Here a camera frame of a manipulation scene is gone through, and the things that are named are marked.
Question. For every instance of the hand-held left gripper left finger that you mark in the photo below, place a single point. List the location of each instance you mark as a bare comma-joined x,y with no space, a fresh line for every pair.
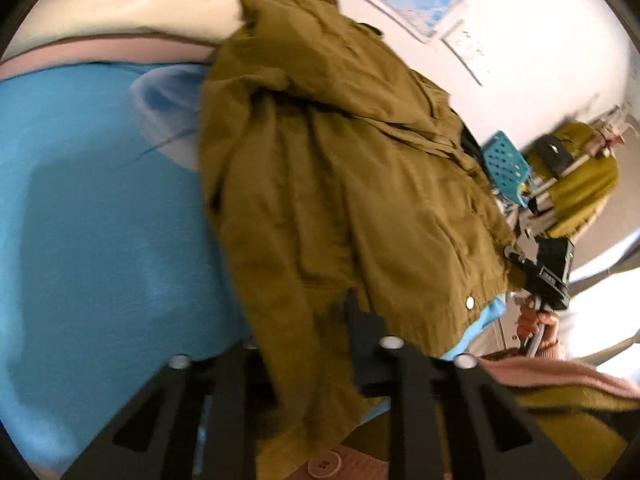
235,410

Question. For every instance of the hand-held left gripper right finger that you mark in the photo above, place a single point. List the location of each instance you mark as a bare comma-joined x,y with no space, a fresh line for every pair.
362,340

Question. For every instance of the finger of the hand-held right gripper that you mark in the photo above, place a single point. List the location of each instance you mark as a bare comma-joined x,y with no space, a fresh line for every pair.
515,257

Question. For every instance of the olive green jacket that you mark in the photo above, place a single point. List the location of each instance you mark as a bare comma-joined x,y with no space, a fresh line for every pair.
325,185

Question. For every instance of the person's right hand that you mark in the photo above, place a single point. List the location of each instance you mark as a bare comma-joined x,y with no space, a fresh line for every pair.
525,322

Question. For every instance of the blue perforated plastic basket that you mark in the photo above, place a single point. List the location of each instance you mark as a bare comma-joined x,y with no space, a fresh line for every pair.
502,160

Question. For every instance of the black handbag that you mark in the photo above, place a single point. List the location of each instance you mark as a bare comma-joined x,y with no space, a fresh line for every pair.
552,157

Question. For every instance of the pink white hanging ornament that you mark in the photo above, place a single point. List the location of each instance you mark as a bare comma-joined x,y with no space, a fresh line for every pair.
610,135

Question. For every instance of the olive fuzzy garment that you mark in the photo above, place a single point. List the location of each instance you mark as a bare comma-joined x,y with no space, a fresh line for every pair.
565,430

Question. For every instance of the blue floral bed sheet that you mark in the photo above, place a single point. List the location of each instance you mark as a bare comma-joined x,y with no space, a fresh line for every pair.
75,210

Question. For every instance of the pink folded cloth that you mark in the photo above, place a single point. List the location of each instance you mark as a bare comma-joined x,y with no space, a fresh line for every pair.
100,52

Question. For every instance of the cream folded garment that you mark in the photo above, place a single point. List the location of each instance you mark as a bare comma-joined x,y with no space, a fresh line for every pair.
125,5

